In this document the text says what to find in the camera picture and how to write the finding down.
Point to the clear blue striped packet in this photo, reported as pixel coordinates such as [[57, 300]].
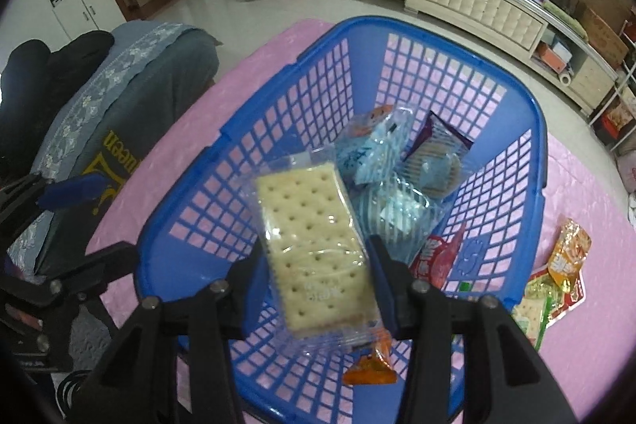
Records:
[[397, 205]]

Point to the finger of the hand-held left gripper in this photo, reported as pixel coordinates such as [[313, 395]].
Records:
[[74, 193], [99, 265]]

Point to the orange yellow snack packet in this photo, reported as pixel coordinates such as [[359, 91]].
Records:
[[569, 255]]

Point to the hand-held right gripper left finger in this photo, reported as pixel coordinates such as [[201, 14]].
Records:
[[256, 285]]

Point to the green folded cloth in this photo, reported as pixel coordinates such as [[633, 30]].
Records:
[[564, 16]]

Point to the cardboard box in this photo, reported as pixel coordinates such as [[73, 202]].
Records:
[[603, 36]]

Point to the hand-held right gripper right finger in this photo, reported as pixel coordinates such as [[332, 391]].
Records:
[[382, 285]]

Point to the white shelf rack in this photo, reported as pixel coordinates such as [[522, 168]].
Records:
[[621, 121]]

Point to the grey covered chair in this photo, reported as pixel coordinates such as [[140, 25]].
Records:
[[149, 76]]

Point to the white roll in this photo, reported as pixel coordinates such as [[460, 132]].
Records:
[[565, 79]]

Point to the large green cracker pack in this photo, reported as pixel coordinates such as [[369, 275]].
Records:
[[529, 314]]

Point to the orange box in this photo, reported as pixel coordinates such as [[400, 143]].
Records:
[[551, 56]]

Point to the pink tablecloth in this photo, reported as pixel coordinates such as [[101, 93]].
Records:
[[248, 56]]

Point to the blue bun packet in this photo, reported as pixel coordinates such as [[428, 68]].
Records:
[[367, 156]]

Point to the purple biscuit packet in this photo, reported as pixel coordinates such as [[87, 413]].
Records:
[[437, 141]]

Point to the blue plastic basket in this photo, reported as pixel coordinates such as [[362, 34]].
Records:
[[308, 71]]

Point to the orange-ended cracker packet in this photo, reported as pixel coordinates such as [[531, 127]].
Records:
[[308, 225]]

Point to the black cloth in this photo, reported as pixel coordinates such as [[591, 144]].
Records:
[[54, 76]]

